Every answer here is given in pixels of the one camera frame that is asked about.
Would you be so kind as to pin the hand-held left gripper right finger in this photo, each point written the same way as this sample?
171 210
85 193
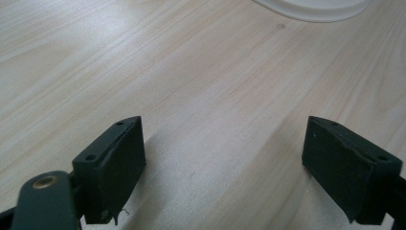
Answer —
344 169

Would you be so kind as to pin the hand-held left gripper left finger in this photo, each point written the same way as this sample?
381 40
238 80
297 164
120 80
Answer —
110 172

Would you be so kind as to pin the white plate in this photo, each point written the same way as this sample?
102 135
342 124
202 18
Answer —
314 9

